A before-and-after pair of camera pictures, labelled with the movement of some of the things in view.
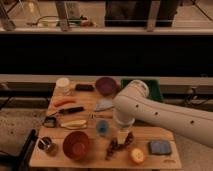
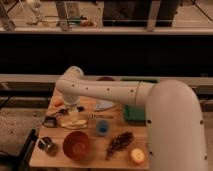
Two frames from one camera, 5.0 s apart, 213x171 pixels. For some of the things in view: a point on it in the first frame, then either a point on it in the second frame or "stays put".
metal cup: [46, 144] stays put
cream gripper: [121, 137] to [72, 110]
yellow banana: [75, 124] stays put
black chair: [20, 162] stays put
